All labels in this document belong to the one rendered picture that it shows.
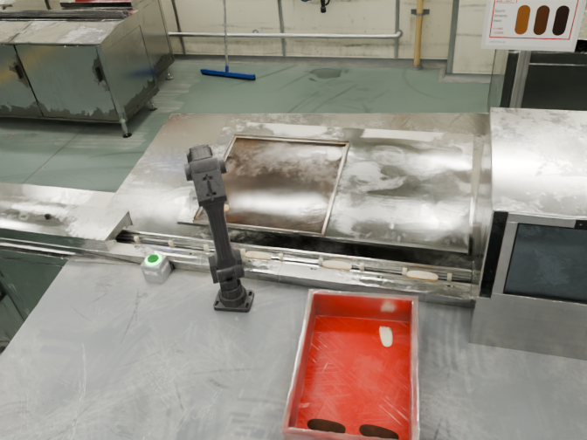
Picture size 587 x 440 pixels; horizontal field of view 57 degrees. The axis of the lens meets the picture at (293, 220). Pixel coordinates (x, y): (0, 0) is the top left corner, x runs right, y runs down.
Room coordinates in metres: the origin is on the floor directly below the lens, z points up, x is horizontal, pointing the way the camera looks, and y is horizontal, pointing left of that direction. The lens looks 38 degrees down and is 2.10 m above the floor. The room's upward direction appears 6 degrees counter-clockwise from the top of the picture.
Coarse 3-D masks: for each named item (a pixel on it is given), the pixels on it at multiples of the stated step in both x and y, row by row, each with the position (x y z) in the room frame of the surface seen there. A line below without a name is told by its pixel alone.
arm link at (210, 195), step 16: (208, 160) 1.23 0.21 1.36; (192, 176) 1.19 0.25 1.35; (208, 176) 1.19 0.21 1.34; (208, 192) 1.15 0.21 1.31; (224, 192) 1.15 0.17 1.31; (208, 208) 1.15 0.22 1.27; (224, 224) 1.17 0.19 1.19; (224, 240) 1.19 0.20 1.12; (224, 256) 1.20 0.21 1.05; (240, 256) 1.24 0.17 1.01; (240, 272) 1.22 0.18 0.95
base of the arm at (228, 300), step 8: (240, 288) 1.22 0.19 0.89; (224, 296) 1.21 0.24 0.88; (232, 296) 1.20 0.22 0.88; (240, 296) 1.21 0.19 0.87; (248, 296) 1.23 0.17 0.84; (216, 304) 1.23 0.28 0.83; (224, 304) 1.20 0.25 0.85; (232, 304) 1.19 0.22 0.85; (240, 304) 1.20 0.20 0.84; (248, 304) 1.21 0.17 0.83; (240, 312) 1.18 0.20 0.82; (248, 312) 1.18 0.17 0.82
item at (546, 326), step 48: (528, 144) 1.23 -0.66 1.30; (576, 144) 1.20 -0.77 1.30; (480, 192) 1.32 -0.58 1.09; (528, 192) 1.02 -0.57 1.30; (576, 192) 1.00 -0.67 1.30; (480, 240) 1.10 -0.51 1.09; (480, 288) 1.05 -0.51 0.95; (480, 336) 0.96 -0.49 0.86; (528, 336) 0.92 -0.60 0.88; (576, 336) 0.88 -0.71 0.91
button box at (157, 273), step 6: (150, 252) 1.44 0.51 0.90; (162, 258) 1.40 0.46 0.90; (144, 264) 1.38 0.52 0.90; (156, 264) 1.37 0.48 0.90; (162, 264) 1.38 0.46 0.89; (168, 264) 1.41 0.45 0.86; (144, 270) 1.37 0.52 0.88; (150, 270) 1.36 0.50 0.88; (156, 270) 1.35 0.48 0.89; (162, 270) 1.37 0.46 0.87; (168, 270) 1.40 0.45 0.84; (144, 276) 1.37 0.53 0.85; (150, 276) 1.36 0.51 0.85; (156, 276) 1.36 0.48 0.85; (162, 276) 1.36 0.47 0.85; (156, 282) 1.36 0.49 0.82; (162, 282) 1.35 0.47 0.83
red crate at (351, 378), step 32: (320, 320) 1.11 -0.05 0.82; (352, 320) 1.09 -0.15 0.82; (384, 320) 1.08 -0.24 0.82; (320, 352) 0.99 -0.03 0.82; (352, 352) 0.98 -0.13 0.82; (384, 352) 0.97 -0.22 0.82; (320, 384) 0.88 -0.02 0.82; (352, 384) 0.87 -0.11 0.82; (384, 384) 0.86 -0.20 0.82; (320, 416) 0.78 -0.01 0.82; (352, 416) 0.77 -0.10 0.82; (384, 416) 0.76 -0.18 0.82
